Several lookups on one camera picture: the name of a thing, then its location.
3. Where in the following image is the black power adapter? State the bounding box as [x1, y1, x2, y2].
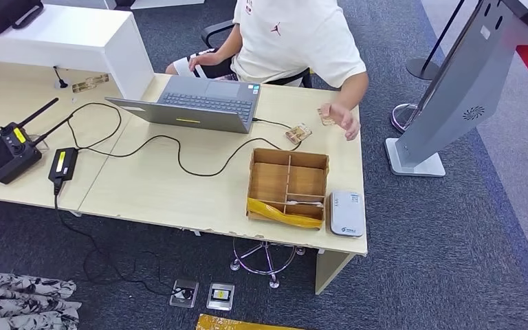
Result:
[47, 147, 79, 197]

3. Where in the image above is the black controller with antennas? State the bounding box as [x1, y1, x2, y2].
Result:
[0, 97, 74, 186]

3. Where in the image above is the person's right hand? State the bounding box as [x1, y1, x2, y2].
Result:
[188, 52, 221, 73]

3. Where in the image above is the chrome round stanchion base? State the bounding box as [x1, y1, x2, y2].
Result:
[390, 102, 421, 134]

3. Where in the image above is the gold patterned ID card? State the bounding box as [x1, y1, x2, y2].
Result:
[285, 124, 314, 146]

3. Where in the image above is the black laptop power cable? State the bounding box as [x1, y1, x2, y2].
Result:
[65, 102, 303, 177]

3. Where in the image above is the black stanchion post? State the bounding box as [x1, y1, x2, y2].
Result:
[405, 0, 466, 81]

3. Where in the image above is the black stub antenna on base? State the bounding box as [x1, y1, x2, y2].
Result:
[53, 65, 72, 90]

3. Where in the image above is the person's left hand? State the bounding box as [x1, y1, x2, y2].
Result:
[329, 102, 362, 142]

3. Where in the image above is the black mains cable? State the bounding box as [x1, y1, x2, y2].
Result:
[53, 193, 188, 297]

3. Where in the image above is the white desk riser shelf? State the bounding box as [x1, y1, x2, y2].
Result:
[0, 3, 155, 101]

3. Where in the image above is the wooden divided organizer box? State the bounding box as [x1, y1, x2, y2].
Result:
[246, 148, 330, 230]

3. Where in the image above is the black white floral cloth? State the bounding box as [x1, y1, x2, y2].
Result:
[0, 272, 83, 330]

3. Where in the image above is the person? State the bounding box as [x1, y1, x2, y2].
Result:
[166, 0, 370, 142]

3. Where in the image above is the grey laptop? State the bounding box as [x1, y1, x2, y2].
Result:
[105, 75, 262, 135]

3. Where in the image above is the grey white card reader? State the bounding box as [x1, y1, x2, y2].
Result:
[329, 190, 366, 238]

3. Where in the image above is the silver floor socket yellow label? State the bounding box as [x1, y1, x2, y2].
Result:
[206, 283, 237, 312]

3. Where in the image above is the grey kiosk stand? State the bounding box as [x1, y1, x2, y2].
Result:
[384, 0, 528, 177]

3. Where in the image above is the gold foil sheet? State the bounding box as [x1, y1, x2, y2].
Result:
[195, 313, 308, 330]

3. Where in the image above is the silver floor socket with plug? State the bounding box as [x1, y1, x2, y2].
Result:
[169, 278, 200, 309]

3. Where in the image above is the chrome stool base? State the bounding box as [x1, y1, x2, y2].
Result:
[230, 237, 307, 289]

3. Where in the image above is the light wooden desk leg panel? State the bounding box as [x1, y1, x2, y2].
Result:
[315, 250, 355, 296]

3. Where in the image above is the black office chair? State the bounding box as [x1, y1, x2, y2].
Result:
[200, 19, 314, 88]

